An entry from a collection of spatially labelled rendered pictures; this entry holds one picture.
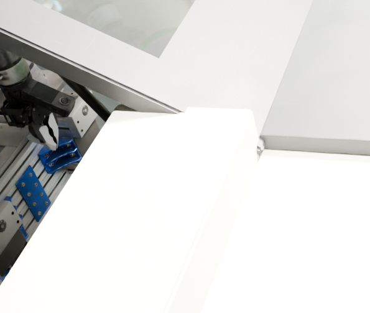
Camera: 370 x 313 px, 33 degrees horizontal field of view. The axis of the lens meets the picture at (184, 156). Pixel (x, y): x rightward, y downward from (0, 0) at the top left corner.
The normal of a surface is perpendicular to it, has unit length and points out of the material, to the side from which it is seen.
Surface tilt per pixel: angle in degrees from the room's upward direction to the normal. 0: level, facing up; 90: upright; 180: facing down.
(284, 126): 0
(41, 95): 33
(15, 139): 0
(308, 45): 0
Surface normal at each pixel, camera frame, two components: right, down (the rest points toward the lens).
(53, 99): 0.28, -0.55
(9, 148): -0.24, -0.72
